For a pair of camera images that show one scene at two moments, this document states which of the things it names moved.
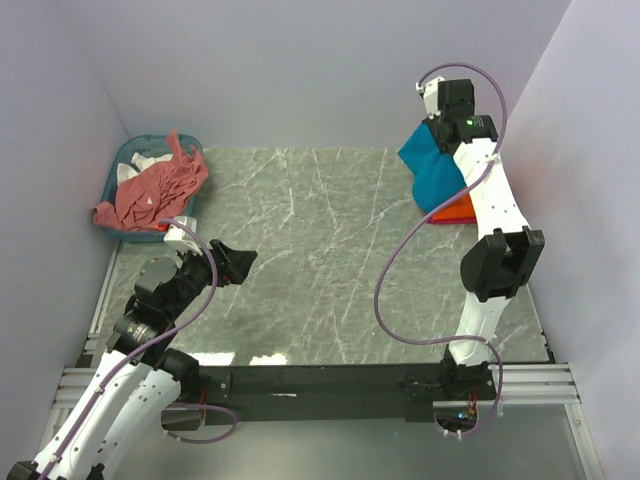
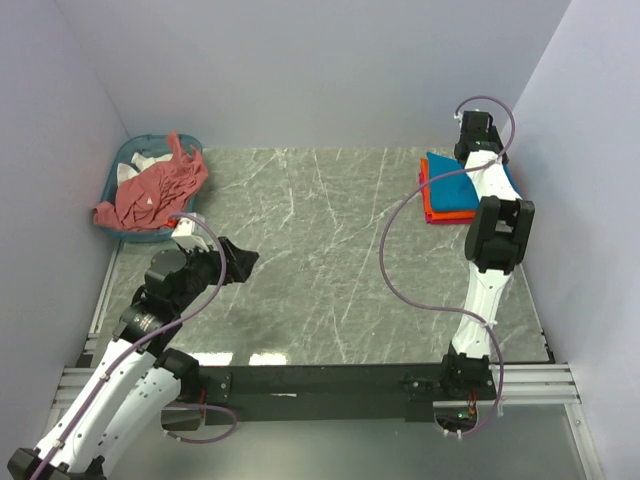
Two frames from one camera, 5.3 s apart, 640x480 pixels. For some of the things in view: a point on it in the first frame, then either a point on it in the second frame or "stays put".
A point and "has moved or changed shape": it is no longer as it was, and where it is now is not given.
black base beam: (326, 394) stays put
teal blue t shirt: (436, 176) has moved or changed shape
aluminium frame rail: (526, 384) stays put
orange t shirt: (461, 209) -> (426, 194)
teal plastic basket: (147, 144) stays put
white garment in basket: (126, 170) stays put
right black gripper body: (433, 125) -> (492, 137)
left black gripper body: (196, 272) stays put
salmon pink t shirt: (156, 192) stays put
